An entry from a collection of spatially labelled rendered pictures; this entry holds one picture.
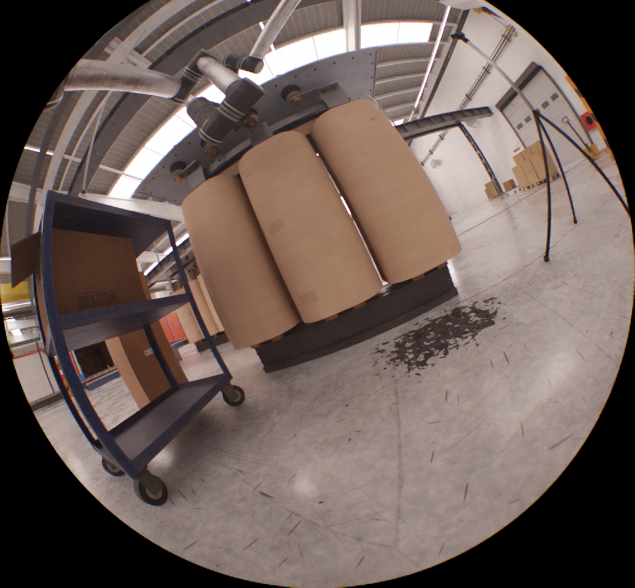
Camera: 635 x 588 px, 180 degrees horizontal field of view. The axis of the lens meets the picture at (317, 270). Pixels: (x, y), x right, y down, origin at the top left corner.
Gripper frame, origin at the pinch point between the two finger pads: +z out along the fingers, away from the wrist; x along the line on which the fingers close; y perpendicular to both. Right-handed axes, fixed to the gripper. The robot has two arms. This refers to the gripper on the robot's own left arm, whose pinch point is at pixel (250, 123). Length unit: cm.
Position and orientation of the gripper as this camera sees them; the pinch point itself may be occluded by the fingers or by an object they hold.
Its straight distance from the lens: 119.5
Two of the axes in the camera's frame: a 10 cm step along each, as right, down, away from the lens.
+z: 3.6, -3.8, 8.5
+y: -5.1, -8.5, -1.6
